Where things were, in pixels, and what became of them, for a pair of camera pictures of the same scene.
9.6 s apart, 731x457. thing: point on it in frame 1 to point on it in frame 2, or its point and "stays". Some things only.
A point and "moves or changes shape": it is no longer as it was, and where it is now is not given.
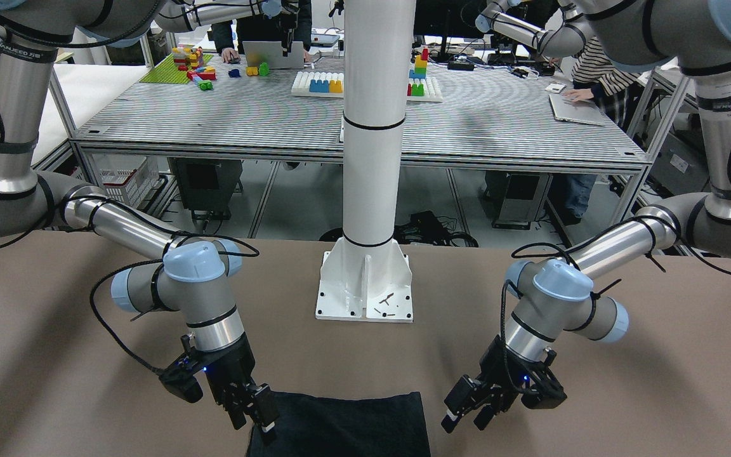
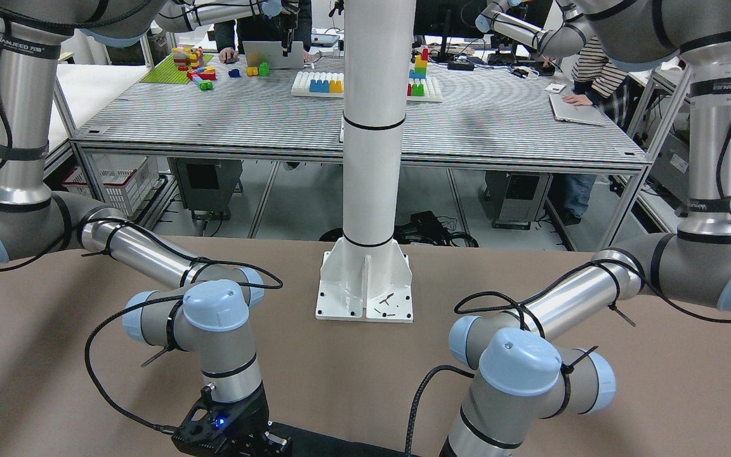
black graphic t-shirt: x=312 y=426 moves or changes shape
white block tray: x=301 y=86 stays
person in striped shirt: x=594 y=74 stays
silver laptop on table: x=585 y=111 stays
